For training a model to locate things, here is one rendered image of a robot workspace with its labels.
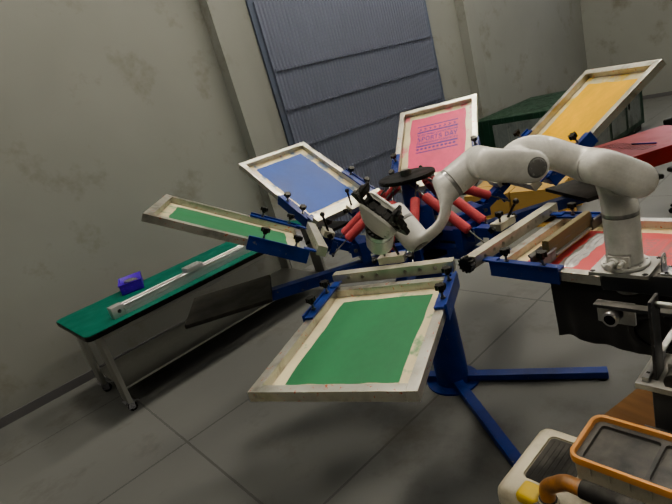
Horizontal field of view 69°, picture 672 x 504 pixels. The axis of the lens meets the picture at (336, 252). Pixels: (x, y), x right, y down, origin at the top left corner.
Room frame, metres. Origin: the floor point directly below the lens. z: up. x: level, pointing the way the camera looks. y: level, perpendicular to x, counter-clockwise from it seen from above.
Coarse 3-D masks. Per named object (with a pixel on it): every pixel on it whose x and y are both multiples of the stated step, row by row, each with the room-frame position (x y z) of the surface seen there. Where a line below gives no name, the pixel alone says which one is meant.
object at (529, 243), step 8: (552, 224) 2.15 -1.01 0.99; (560, 224) 2.16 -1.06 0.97; (600, 224) 2.04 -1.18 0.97; (648, 224) 1.88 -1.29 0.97; (656, 224) 1.86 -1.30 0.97; (664, 224) 1.83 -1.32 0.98; (536, 232) 2.10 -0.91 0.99; (544, 232) 2.08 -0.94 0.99; (552, 232) 2.12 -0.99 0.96; (528, 240) 2.04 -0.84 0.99; (536, 240) 2.04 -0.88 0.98; (512, 248) 2.00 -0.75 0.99; (520, 248) 1.98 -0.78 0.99; (528, 248) 2.01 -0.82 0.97; (504, 256) 1.94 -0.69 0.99; (512, 256) 1.94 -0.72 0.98; (520, 256) 1.97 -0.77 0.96; (560, 272) 1.65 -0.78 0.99; (568, 272) 1.63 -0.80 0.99; (576, 272) 1.61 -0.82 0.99; (584, 272) 1.59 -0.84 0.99; (560, 280) 1.66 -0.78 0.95; (568, 280) 1.63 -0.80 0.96; (576, 280) 1.61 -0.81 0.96; (584, 280) 1.58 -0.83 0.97; (592, 280) 1.56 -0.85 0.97
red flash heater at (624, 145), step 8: (656, 128) 2.94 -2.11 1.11; (664, 128) 2.88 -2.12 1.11; (632, 136) 2.91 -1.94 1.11; (640, 136) 2.85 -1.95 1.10; (648, 136) 2.80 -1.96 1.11; (656, 136) 2.75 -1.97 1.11; (664, 136) 2.70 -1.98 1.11; (608, 144) 2.88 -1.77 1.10; (616, 144) 2.83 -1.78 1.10; (624, 144) 2.77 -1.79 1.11; (640, 144) 2.67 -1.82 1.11; (648, 144) 2.62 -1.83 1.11; (656, 144) 2.58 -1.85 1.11; (664, 144) 2.53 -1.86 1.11; (624, 152) 2.60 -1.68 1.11; (632, 152) 2.56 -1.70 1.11; (640, 152) 2.51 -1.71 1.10; (648, 152) 2.48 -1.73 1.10; (656, 152) 2.48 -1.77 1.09; (664, 152) 2.48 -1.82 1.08; (648, 160) 2.48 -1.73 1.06; (656, 160) 2.48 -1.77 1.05; (664, 160) 2.48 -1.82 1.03
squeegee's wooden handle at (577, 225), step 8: (576, 216) 1.98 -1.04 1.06; (584, 216) 1.97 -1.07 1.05; (568, 224) 1.91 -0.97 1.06; (576, 224) 1.93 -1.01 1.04; (584, 224) 1.96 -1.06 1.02; (560, 232) 1.86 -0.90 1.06; (568, 232) 1.89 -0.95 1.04; (576, 232) 1.92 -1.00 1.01; (544, 240) 1.82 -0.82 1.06; (552, 240) 1.82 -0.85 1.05; (560, 240) 1.85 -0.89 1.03; (568, 240) 1.88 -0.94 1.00; (544, 248) 1.82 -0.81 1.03; (552, 248) 1.81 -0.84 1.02; (560, 248) 1.84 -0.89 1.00
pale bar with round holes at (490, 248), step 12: (552, 204) 2.28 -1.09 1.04; (528, 216) 2.20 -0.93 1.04; (540, 216) 2.20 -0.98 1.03; (516, 228) 2.09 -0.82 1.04; (528, 228) 2.14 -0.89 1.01; (492, 240) 2.03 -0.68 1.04; (504, 240) 2.03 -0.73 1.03; (480, 252) 1.93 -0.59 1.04; (492, 252) 1.97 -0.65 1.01; (480, 264) 1.92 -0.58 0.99
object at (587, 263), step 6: (564, 252) 1.88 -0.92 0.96; (570, 252) 1.87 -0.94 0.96; (594, 252) 1.80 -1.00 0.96; (600, 252) 1.79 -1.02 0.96; (558, 258) 1.84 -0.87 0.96; (588, 258) 1.77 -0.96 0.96; (594, 258) 1.75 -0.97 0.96; (600, 258) 1.74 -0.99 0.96; (582, 264) 1.73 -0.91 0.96; (588, 264) 1.72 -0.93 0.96; (594, 264) 1.70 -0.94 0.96
